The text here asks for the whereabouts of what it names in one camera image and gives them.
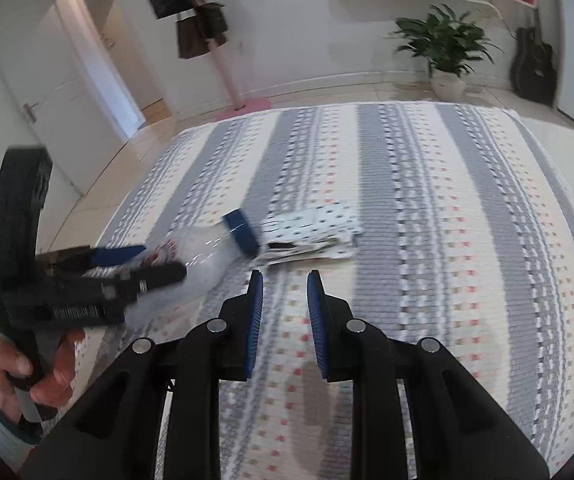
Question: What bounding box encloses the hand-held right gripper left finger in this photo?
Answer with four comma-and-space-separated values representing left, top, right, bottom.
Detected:
21, 270, 264, 480

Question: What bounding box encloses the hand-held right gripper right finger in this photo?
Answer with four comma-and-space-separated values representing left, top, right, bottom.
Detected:
306, 270, 550, 480

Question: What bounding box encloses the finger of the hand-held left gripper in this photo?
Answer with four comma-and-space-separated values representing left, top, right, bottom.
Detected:
102, 261, 189, 307
37, 244, 148, 272

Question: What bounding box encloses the clear plastic bottle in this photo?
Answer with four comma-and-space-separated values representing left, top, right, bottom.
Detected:
124, 211, 262, 331

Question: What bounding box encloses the white polka dot packet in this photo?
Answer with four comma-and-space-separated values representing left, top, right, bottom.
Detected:
259, 202, 363, 264

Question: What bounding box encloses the person's left hand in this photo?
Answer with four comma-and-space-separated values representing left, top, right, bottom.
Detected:
0, 327, 88, 411

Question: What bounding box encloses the white door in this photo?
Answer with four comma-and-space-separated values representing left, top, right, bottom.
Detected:
0, 0, 146, 196

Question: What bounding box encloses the grey striped tablecloth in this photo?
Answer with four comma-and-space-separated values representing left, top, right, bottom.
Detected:
82, 100, 574, 480

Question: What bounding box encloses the brown handbag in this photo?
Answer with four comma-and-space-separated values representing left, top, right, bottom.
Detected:
175, 7, 203, 60
194, 2, 229, 49

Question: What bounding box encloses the green potted plant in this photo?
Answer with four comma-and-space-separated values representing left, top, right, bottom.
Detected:
389, 3, 503, 101

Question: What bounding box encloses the black acoustic guitar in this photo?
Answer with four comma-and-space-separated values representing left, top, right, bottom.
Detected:
510, 0, 559, 107

